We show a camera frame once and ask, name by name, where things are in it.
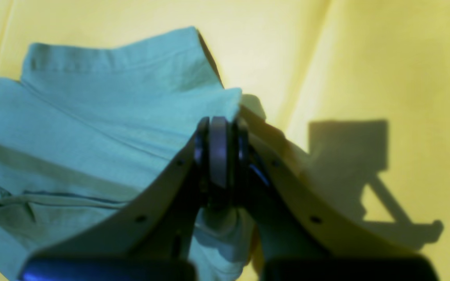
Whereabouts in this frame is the green T-shirt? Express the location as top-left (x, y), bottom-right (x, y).
top-left (0, 27), bottom-right (243, 281)

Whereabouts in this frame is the yellow tablecloth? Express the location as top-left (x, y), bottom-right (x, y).
top-left (0, 0), bottom-right (450, 281)

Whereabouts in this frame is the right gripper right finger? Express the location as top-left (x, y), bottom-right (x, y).
top-left (227, 112), bottom-right (440, 281)

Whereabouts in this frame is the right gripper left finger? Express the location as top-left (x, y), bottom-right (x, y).
top-left (18, 117), bottom-right (230, 281)

